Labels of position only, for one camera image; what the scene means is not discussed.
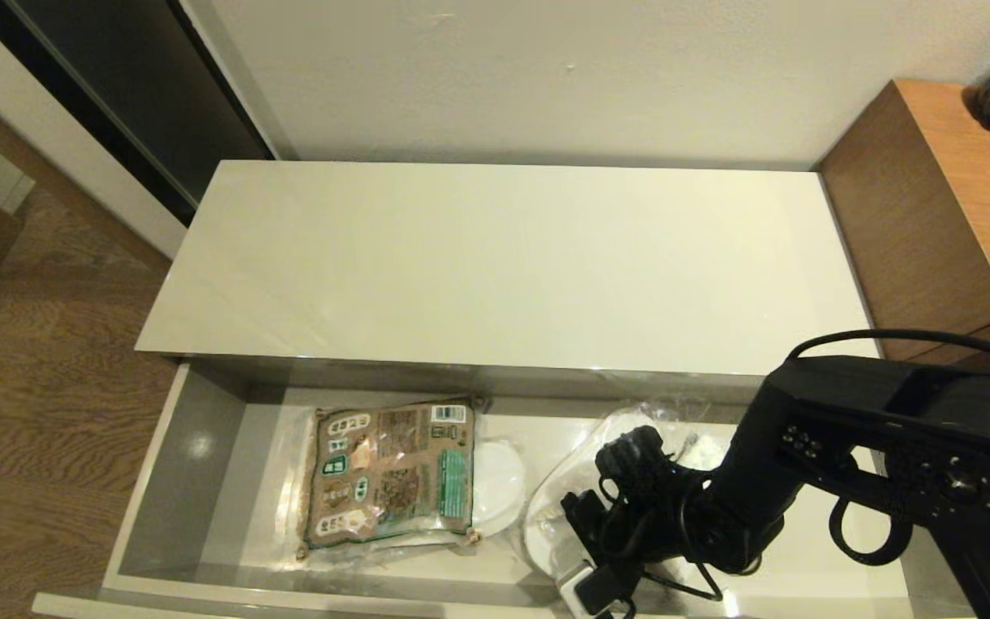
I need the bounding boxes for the white glossy low cabinet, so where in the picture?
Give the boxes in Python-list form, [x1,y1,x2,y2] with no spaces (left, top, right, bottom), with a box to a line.
[31,160,990,619]

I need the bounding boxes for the white slippers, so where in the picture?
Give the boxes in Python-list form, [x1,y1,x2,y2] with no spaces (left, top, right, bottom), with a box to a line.
[521,402,724,604]

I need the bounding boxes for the brown printed snack bag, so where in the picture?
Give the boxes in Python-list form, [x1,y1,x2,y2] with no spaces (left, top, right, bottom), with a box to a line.
[300,396,480,552]

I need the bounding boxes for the dark door panel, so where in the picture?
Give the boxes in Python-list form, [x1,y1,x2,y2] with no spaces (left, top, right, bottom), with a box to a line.
[0,0,278,228]

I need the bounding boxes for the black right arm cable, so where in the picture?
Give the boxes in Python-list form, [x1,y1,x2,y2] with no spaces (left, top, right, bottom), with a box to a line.
[828,494,915,566]

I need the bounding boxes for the white round pads pack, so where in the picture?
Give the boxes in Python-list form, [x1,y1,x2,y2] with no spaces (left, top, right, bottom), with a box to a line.
[470,439,529,539]

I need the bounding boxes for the brown wooden side table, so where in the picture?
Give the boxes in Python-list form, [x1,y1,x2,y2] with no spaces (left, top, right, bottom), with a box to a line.
[816,78,990,379]

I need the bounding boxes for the white deep cabinet drawer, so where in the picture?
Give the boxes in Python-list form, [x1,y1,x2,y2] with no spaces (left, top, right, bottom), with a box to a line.
[31,359,990,619]

